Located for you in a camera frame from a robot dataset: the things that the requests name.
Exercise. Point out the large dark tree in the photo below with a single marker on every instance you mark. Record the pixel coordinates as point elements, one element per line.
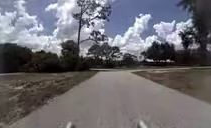
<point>203,30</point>

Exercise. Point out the tall bare tree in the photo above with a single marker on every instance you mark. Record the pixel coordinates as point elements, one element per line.
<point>80,30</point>

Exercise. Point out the dry grass field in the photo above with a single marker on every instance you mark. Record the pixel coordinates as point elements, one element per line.
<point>23,93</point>
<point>189,83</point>

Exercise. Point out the robot's own part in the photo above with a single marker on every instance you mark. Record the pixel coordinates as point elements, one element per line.
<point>69,125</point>
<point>142,124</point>

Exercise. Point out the row of dark trees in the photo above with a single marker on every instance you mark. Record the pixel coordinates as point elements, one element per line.
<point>43,60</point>

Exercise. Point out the grey paved path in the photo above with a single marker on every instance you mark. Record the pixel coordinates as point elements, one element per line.
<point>116,100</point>

